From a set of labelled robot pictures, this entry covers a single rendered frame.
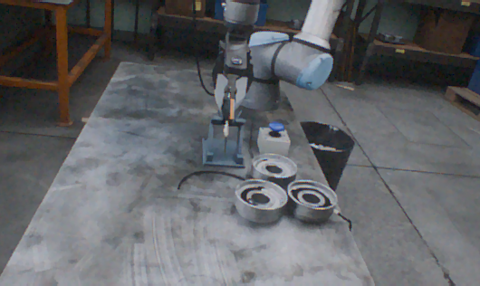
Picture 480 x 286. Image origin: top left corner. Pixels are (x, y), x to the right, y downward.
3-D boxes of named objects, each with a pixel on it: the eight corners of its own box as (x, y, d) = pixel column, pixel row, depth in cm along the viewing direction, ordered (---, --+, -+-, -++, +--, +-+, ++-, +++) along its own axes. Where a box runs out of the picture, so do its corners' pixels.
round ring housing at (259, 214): (283, 230, 84) (288, 213, 82) (230, 221, 84) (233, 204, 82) (283, 199, 93) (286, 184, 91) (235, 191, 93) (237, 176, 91)
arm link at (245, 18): (261, 6, 92) (224, 1, 91) (258, 27, 94) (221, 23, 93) (256, 0, 99) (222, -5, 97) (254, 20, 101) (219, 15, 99)
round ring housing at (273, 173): (302, 188, 98) (306, 174, 96) (263, 195, 93) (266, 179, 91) (279, 166, 106) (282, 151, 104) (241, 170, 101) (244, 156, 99)
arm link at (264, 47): (259, 65, 146) (265, 25, 139) (292, 77, 139) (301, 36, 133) (236, 70, 137) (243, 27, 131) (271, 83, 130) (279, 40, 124)
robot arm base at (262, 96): (234, 90, 148) (237, 62, 144) (276, 96, 150) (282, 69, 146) (236, 108, 135) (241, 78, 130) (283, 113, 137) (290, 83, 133)
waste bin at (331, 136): (340, 224, 226) (363, 154, 206) (279, 220, 221) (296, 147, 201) (324, 188, 256) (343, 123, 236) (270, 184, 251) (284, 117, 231)
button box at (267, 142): (287, 157, 111) (291, 140, 108) (260, 155, 110) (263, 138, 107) (282, 143, 118) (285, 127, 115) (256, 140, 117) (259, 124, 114)
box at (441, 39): (466, 57, 451) (483, 15, 431) (421, 50, 444) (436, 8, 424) (446, 46, 489) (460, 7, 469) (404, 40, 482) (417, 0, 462)
